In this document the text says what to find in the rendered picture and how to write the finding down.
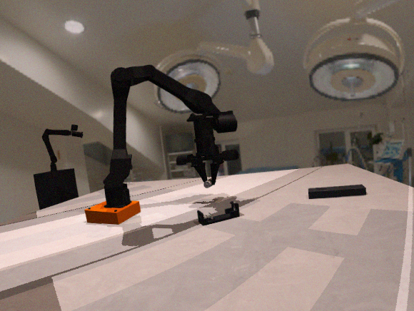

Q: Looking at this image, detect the brown cylindrical battery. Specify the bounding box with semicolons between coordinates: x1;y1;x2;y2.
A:
203;178;213;188

